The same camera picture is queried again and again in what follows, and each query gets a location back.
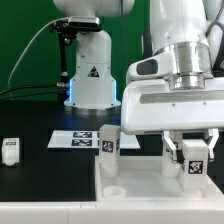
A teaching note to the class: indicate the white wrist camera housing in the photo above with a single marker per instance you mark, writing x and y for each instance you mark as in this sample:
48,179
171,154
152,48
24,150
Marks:
155,67

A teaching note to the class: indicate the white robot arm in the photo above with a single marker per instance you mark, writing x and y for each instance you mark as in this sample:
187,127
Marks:
175,89

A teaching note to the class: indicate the white sheet with tags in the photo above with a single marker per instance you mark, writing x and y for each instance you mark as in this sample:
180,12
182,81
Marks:
76,139

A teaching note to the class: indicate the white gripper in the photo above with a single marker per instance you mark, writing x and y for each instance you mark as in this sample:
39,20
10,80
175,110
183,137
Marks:
149,106

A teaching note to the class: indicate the white square table top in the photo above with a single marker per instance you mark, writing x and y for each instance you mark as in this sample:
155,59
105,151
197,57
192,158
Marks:
139,178

